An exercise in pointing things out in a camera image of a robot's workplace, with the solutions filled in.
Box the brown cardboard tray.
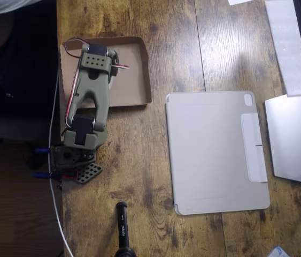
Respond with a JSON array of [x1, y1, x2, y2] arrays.
[[59, 36, 153, 108]]

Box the black chair caster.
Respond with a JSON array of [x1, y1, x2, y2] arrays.
[[27, 155, 45, 171]]

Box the tablet in beige folio case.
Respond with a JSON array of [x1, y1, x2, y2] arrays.
[[165, 90, 271, 216]]

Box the silver monitor stand base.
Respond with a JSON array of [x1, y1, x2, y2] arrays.
[[264, 94, 301, 186]]

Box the white blue packet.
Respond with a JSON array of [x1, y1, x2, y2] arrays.
[[267, 245, 291, 257]]

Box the red black white servo cable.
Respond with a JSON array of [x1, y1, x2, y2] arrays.
[[61, 37, 130, 134]]

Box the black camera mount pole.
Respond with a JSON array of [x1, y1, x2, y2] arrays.
[[114, 202, 137, 257]]

